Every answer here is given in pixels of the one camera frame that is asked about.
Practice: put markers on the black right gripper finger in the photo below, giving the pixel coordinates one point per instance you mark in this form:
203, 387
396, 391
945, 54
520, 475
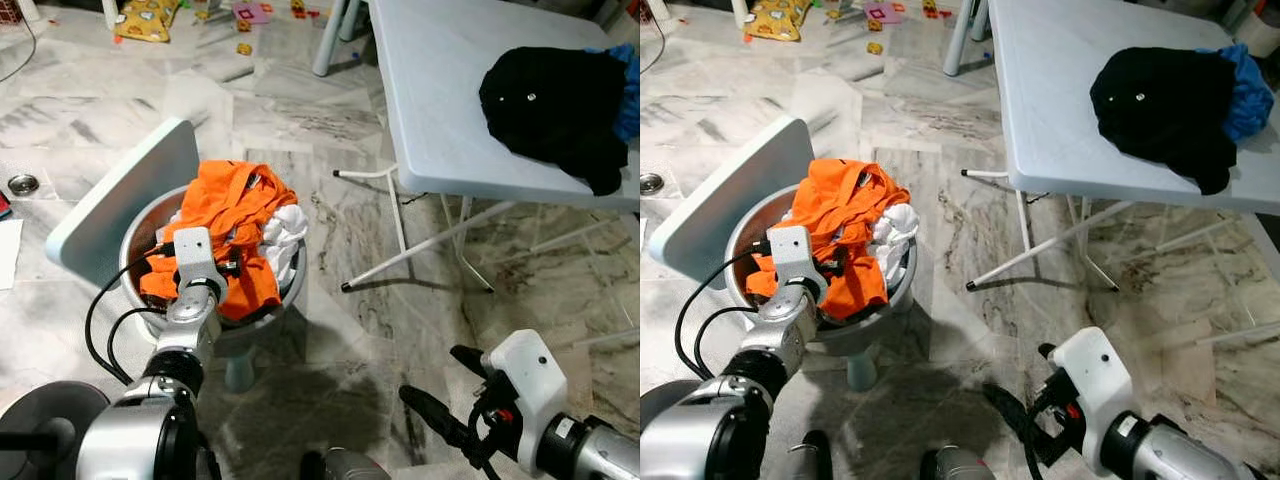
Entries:
1052, 360
1015, 413
437, 415
470, 361

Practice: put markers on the orange shirt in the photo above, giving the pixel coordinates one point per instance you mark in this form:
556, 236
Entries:
225, 215
835, 210

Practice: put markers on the black shirt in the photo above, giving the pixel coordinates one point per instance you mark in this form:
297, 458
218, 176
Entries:
550, 110
1160, 110

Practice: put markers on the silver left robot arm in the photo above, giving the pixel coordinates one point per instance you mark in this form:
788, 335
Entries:
140, 435
715, 435

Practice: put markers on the white garment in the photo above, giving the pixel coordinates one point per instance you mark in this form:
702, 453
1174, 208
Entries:
895, 235
285, 235

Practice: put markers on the grey laundry basket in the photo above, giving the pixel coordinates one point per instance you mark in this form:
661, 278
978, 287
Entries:
255, 330
860, 335

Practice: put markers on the grey robot right leg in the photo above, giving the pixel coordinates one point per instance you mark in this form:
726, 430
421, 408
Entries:
960, 465
345, 466

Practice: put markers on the pale plastic child chair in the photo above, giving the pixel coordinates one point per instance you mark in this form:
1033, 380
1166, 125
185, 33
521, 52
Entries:
730, 200
120, 200

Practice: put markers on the black robot left leg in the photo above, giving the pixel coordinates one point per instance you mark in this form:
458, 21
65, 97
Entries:
812, 458

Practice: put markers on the round metal floor drain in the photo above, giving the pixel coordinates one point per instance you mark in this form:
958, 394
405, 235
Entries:
23, 184
652, 184

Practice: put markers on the white paper sheet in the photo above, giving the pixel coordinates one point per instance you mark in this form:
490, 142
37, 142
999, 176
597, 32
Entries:
10, 255

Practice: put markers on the yellow printed toy mat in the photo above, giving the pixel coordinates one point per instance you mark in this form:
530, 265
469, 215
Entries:
145, 20
775, 18

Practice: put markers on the bright blue garment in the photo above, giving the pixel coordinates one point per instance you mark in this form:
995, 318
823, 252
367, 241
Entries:
1255, 95
630, 100

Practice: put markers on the white folding table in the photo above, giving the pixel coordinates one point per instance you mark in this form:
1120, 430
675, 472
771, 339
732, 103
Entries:
1050, 90
440, 90

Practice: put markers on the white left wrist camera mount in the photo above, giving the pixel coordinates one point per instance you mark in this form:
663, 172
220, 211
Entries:
195, 255
795, 255

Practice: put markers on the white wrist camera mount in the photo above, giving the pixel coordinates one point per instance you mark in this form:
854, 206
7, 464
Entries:
1095, 370
525, 375
795, 255
195, 255

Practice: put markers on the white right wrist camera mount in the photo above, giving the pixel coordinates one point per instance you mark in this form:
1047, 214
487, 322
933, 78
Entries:
525, 375
1095, 370

